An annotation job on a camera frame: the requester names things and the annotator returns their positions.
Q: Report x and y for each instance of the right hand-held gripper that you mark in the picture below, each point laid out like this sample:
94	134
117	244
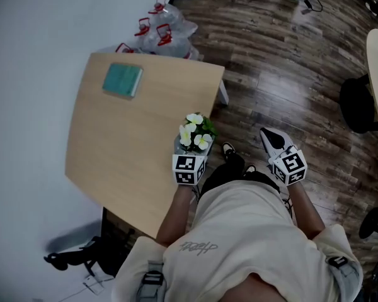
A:
291	167

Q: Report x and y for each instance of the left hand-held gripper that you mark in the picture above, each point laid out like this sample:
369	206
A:
186	165

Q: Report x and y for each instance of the small white flower pot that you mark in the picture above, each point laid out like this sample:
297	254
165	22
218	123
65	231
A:
197	134

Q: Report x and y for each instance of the person's left forearm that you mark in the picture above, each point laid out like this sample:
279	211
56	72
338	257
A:
174	215

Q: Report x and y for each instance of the person's right forearm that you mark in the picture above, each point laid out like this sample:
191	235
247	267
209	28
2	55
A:
305	209

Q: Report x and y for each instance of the person's right shoe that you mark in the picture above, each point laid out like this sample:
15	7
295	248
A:
250	169

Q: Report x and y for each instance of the person's shoe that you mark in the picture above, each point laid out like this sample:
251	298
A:
228	149
250	169

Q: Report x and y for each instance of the person's left shoe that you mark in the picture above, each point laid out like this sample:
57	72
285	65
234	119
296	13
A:
228	149

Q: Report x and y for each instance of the person's black trousers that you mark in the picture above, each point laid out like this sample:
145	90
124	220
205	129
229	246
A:
226	171

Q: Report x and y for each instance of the white table leg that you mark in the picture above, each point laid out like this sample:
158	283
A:
224	93

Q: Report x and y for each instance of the black stool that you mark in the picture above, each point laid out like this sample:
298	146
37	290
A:
356	105

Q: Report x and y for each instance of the teal book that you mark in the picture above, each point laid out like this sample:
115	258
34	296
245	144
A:
121	80

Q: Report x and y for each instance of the person's cream t-shirt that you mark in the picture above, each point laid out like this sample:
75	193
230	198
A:
245	238

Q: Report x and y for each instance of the black chair base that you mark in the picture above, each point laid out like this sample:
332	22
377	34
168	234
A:
370	222

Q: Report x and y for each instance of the cream round table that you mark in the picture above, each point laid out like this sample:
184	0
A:
376	74

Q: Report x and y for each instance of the black office chair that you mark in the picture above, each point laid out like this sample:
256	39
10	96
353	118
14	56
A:
82	256

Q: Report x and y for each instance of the clear acrylic stand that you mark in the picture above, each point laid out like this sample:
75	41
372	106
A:
97	285

